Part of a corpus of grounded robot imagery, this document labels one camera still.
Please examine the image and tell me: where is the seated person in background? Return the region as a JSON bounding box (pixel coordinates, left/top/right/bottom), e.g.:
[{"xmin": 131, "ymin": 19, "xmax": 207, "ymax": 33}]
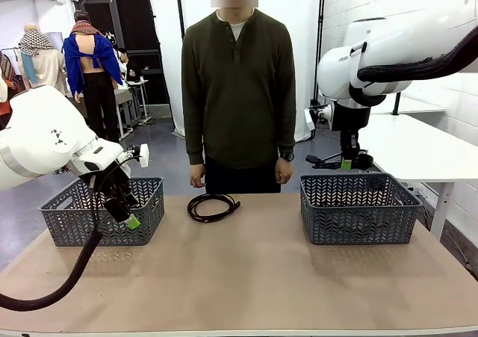
[{"xmin": 119, "ymin": 46, "xmax": 143, "ymax": 84}]

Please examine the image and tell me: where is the thin black coiled cable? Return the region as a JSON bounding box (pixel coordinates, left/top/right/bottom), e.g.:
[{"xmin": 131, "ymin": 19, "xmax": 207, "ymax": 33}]
[{"xmin": 186, "ymin": 193, "xmax": 242, "ymax": 224}]

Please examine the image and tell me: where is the black backdrop stand pole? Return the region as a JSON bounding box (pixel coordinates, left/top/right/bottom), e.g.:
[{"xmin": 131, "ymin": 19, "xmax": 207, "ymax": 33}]
[{"xmin": 312, "ymin": 0, "xmax": 327, "ymax": 106}]

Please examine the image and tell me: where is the large white table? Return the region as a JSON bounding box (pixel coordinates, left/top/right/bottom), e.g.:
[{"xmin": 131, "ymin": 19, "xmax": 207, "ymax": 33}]
[{"xmin": 357, "ymin": 113, "xmax": 478, "ymax": 241}]

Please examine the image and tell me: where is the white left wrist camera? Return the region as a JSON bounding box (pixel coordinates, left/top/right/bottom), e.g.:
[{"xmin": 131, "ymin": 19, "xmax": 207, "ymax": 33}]
[{"xmin": 125, "ymin": 143, "xmax": 150, "ymax": 169}]

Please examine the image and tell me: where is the mannequin with patterned scarf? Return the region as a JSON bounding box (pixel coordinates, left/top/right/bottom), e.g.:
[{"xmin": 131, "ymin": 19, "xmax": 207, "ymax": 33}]
[{"xmin": 17, "ymin": 22, "xmax": 72, "ymax": 99}]

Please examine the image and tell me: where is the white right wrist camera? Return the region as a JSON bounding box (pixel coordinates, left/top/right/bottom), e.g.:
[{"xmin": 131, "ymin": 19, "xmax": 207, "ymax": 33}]
[{"xmin": 303, "ymin": 104, "xmax": 334, "ymax": 131}]

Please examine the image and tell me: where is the person's left forearm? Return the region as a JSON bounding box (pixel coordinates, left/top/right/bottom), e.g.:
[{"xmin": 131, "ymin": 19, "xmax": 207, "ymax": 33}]
[{"xmin": 276, "ymin": 103, "xmax": 298, "ymax": 159}]

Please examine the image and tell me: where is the person's left hand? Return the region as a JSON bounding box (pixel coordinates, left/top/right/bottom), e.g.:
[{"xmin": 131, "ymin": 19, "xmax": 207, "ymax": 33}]
[{"xmin": 274, "ymin": 157, "xmax": 295, "ymax": 186}]

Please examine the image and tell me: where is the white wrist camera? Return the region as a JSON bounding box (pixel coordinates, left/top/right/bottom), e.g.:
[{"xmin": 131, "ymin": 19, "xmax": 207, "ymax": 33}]
[
  {"xmin": 303, "ymin": 104, "xmax": 334, "ymax": 131},
  {"xmin": 125, "ymin": 143, "xmax": 150, "ymax": 169}
]

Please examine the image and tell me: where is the grey perforated plastic basket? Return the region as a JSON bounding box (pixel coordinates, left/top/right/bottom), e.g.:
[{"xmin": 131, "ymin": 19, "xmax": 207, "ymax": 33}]
[
  {"xmin": 39, "ymin": 176, "xmax": 166, "ymax": 247},
  {"xmin": 299, "ymin": 172, "xmax": 423, "ymax": 246}
]

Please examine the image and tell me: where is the person in green henley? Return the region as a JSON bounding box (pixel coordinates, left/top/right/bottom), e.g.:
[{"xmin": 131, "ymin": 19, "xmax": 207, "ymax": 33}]
[{"xmin": 181, "ymin": 0, "xmax": 298, "ymax": 196}]

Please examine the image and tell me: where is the person's right forearm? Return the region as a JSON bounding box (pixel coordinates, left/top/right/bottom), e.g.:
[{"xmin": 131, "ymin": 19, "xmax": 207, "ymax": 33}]
[{"xmin": 184, "ymin": 108, "xmax": 207, "ymax": 166}]

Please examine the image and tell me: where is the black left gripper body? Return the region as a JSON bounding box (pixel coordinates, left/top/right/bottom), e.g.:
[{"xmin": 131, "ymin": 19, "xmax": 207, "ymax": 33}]
[{"xmin": 79, "ymin": 162, "xmax": 132, "ymax": 204}]

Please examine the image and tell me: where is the mannequin with blue shirt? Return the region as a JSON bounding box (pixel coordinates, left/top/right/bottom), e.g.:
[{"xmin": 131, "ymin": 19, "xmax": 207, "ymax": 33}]
[{"xmin": 62, "ymin": 10, "xmax": 125, "ymax": 143}]

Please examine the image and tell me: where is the person's right hand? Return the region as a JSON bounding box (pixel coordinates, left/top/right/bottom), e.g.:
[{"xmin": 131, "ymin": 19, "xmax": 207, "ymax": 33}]
[{"xmin": 189, "ymin": 162, "xmax": 208, "ymax": 189}]

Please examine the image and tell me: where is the small white table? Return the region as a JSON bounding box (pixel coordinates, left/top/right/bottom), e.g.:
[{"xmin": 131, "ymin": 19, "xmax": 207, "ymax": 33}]
[{"xmin": 371, "ymin": 92, "xmax": 447, "ymax": 117}]

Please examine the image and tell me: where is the left arm black cable sleeve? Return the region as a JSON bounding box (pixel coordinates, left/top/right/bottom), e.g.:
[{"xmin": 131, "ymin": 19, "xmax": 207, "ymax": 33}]
[{"xmin": 0, "ymin": 153, "xmax": 132, "ymax": 312}]

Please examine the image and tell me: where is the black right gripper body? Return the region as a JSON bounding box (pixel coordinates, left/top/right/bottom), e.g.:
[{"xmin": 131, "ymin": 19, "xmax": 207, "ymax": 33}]
[{"xmin": 331, "ymin": 102, "xmax": 372, "ymax": 152}]

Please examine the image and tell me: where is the grey background work table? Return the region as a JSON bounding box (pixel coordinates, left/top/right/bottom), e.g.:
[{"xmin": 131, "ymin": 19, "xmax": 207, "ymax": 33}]
[{"xmin": 66, "ymin": 78, "xmax": 152, "ymax": 133}]

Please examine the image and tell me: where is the white backdrop screen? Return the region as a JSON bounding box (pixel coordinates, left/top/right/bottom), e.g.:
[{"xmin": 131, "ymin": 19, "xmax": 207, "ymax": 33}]
[{"xmin": 146, "ymin": 0, "xmax": 326, "ymax": 143}]

